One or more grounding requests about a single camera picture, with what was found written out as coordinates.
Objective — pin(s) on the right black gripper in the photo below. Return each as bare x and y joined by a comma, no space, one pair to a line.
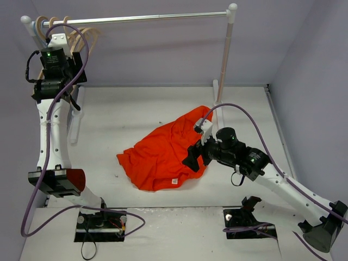
196,151

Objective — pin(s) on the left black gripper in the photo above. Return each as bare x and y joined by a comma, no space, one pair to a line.
79,68

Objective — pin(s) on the orange t shirt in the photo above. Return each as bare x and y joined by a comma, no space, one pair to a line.
155,162

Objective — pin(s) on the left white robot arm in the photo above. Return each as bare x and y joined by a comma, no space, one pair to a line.
54,173

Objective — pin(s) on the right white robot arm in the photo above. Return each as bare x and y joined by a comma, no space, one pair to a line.
320,221

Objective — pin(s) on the silver white clothes rack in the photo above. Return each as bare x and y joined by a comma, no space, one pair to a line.
75,24

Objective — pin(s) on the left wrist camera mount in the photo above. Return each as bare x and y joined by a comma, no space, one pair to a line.
58,40

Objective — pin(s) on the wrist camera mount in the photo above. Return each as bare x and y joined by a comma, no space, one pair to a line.
58,40
205,128

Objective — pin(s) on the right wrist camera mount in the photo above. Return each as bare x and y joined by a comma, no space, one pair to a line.
205,128

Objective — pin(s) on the blue wire hanger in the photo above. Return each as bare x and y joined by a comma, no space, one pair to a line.
37,34

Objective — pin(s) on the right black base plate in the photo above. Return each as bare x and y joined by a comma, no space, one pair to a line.
241,224

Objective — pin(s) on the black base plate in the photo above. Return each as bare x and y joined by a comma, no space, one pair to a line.
241,224
102,227

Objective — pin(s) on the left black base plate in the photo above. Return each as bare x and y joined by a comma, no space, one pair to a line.
102,227

